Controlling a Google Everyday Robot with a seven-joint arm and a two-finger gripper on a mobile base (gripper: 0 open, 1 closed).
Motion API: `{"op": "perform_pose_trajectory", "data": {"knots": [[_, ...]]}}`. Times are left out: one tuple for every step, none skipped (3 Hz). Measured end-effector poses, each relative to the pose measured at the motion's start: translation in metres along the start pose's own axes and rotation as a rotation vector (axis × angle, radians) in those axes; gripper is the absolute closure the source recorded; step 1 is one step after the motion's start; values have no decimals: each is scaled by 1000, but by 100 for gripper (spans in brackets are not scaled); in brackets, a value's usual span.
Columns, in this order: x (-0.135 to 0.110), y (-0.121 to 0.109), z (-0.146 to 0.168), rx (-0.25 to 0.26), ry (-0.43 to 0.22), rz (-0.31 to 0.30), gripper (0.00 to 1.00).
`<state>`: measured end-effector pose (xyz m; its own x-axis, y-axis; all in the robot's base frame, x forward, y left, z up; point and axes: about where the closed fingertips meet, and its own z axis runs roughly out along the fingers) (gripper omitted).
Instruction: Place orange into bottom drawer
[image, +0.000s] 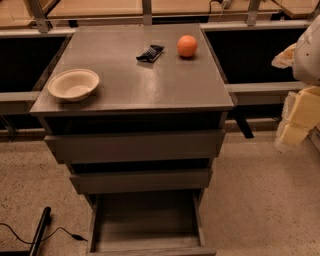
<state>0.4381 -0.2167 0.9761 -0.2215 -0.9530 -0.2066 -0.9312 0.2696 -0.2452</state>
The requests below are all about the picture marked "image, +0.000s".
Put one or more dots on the black snack packet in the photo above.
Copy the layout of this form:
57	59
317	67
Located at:
151	54

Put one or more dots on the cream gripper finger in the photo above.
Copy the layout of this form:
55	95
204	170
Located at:
300	114
284	59

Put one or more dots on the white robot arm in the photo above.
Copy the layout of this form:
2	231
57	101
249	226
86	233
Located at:
306	65

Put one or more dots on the black bar on floor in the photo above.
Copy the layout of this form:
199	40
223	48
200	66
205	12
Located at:
34	245

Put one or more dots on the orange fruit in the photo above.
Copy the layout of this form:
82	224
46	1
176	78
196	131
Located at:
187	46

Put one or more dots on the grey metal rail frame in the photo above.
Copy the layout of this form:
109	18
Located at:
250	19

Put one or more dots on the grey drawer cabinet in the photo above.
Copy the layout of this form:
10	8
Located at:
172	94

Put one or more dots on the grey open bottom drawer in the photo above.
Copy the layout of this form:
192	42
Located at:
159	223

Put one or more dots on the grey middle drawer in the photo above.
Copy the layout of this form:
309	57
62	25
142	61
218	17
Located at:
138	181

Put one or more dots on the grey top drawer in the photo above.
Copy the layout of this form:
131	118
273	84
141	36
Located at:
134	147

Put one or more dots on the wooden back tabletop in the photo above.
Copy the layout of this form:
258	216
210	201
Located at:
17	13

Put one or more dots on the white paper bowl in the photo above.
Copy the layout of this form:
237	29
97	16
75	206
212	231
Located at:
73	85

